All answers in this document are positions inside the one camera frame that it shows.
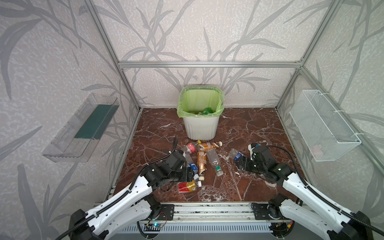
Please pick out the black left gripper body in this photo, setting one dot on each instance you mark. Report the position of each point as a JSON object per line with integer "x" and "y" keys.
{"x": 189, "y": 174}

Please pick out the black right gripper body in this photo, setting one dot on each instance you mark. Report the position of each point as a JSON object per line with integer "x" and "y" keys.
{"x": 244, "y": 162}

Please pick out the blue label water bottle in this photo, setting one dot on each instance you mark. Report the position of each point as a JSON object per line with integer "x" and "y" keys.
{"x": 235, "y": 155}

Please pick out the green soda bottle yellow cap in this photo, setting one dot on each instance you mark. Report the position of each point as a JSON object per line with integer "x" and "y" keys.
{"x": 207, "y": 111}

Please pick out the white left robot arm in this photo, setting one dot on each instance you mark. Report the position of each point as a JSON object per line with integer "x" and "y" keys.
{"x": 134, "y": 203}

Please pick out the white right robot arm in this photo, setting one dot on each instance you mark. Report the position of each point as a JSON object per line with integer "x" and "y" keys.
{"x": 312, "y": 209}

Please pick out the white plastic trash bin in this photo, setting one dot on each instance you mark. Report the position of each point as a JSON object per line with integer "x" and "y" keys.
{"x": 202, "y": 129}

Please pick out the green bin liner bag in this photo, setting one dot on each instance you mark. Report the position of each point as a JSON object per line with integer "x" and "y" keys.
{"x": 194, "y": 99}

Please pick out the clear bottle blue label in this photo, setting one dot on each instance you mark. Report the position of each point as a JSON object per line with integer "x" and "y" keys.
{"x": 195, "y": 169}

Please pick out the red yellow label bottle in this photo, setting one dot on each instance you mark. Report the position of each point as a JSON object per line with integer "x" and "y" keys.
{"x": 187, "y": 187}

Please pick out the clear bottle pink label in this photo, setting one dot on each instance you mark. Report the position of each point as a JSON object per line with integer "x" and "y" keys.
{"x": 190, "y": 148}

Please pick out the brown coffee bottle lying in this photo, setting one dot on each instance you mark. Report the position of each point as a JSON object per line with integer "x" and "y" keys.
{"x": 202, "y": 160}

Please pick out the orange tea bottle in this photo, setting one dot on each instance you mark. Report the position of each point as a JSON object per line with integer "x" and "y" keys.
{"x": 204, "y": 147}

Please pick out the clear bottle green label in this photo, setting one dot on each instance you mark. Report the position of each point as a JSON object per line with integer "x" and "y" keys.
{"x": 215, "y": 161}

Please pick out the green circuit board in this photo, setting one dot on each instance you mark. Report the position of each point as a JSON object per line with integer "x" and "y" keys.
{"x": 153, "y": 227}

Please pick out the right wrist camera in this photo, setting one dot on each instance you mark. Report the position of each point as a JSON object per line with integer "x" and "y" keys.
{"x": 254, "y": 150}

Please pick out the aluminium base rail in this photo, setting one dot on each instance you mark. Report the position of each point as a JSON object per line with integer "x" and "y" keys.
{"x": 214, "y": 217}

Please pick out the white wire mesh basket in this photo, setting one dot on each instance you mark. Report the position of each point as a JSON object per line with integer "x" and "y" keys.
{"x": 326, "y": 133}

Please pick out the clear acrylic wall shelf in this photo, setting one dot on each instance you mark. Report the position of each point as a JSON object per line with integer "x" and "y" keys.
{"x": 78, "y": 139}

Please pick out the aluminium frame profiles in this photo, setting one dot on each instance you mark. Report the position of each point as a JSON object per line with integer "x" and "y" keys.
{"x": 336, "y": 46}

